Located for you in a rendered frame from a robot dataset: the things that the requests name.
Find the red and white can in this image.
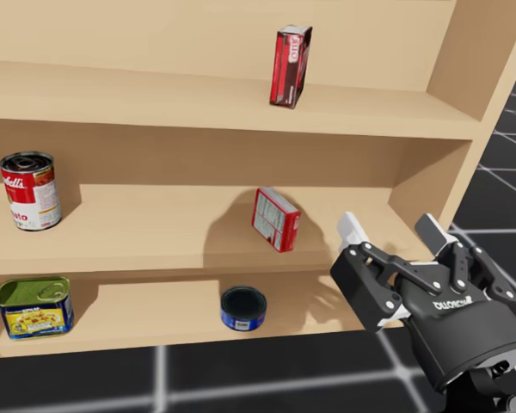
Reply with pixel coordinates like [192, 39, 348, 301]
[0, 150, 65, 232]

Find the red and white carton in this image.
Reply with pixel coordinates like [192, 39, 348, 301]
[250, 186, 303, 254]

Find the green and blue rectangular can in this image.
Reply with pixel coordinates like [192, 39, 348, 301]
[0, 275, 76, 342]

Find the blue flat can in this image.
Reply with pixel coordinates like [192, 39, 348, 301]
[219, 286, 268, 333]

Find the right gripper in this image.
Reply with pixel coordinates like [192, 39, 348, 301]
[329, 210, 516, 393]

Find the pale wooden shelf unit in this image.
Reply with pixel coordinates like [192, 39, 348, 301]
[0, 0, 516, 361]

